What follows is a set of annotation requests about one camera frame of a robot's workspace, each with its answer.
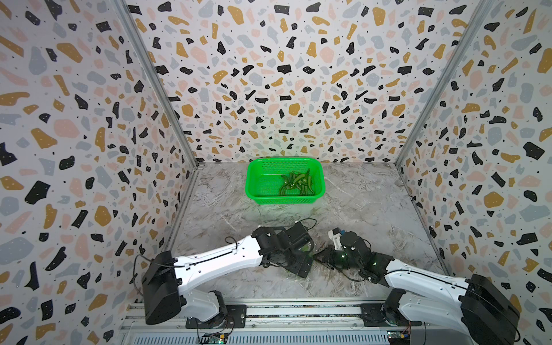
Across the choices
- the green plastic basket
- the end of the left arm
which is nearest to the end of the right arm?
the end of the left arm

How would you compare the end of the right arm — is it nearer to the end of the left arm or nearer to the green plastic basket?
the end of the left arm

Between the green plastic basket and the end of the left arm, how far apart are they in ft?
1.43

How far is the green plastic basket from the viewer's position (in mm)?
1084

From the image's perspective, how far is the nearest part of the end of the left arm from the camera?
518 millimetres
